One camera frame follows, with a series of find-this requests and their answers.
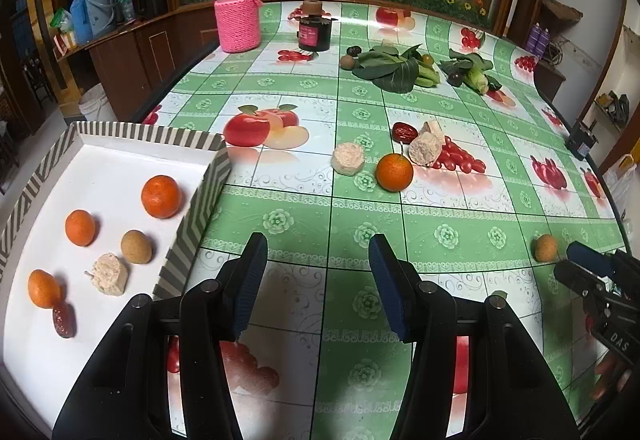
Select green fruit-print tablecloth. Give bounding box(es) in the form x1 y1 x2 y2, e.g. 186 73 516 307
140 2 631 440

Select grey blue thermos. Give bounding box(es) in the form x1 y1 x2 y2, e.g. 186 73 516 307
85 0 118 38

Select round brown fruit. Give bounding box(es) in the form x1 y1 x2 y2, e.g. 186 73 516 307
534 234 558 263
120 230 153 265

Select dark jar with brown lid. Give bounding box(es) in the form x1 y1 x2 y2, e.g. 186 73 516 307
297 0 335 54

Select white plastic bag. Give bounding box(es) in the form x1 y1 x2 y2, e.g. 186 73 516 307
602 155 640 221

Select striped white cardboard box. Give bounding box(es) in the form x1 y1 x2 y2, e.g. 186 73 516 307
0 121 233 426

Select black electric motor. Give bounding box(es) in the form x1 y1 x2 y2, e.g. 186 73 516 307
566 120 598 159

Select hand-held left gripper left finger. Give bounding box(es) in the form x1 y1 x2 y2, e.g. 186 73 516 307
52 232 269 440

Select white bucket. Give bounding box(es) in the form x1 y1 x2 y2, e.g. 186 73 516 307
78 87 117 122

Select pale green cabbage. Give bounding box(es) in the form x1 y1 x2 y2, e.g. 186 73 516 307
439 48 496 95

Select person's right hand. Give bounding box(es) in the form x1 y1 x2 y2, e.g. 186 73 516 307
592 351 635 402

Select light green bok choy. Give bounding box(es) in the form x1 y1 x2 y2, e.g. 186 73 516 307
412 54 442 88

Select large orange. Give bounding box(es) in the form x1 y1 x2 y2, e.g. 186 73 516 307
141 175 181 219

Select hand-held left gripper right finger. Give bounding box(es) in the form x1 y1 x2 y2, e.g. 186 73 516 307
368 234 581 440

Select red date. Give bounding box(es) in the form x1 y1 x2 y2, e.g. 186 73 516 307
52 302 77 339
391 122 418 145

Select dark green leafy vegetable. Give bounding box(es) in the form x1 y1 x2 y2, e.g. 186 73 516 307
352 44 423 94

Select jar with pink knitted cover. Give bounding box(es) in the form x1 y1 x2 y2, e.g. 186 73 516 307
214 0 262 54

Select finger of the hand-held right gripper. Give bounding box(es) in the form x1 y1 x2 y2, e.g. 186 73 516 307
566 241 640 278
553 264 603 307

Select wooden cabinet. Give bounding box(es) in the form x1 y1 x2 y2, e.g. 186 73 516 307
55 2 221 121

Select small orange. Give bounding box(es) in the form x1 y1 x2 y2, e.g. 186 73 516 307
376 153 415 192
27 269 63 309
65 210 97 247

